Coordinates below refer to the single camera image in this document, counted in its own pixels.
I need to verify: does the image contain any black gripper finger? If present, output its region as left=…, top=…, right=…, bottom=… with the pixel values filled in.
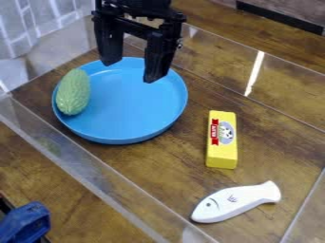
left=92, top=15, right=123, bottom=66
left=143, top=23, right=182, bottom=84

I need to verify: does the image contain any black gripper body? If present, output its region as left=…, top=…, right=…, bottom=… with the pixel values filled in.
left=92, top=0, right=187, bottom=37

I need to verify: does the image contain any white wooden toy fish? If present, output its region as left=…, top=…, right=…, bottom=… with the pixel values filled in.
left=190, top=180, right=282, bottom=223

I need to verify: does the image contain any blue round plastic tray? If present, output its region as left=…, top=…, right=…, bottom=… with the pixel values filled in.
left=52, top=57, right=187, bottom=144

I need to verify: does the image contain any grey checkered curtain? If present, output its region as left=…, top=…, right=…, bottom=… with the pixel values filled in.
left=0, top=0, right=95, bottom=60

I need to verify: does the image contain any green bumpy toy gourd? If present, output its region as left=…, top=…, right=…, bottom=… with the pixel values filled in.
left=56, top=68, right=90, bottom=116

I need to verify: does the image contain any black baseboard strip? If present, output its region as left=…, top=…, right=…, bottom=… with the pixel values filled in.
left=237, top=0, right=325, bottom=36

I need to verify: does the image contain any yellow toy butter block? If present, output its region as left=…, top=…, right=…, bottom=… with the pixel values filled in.
left=206, top=110, right=238, bottom=169

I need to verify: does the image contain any blue plastic clamp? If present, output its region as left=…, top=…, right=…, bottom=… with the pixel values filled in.
left=0, top=201, right=51, bottom=243

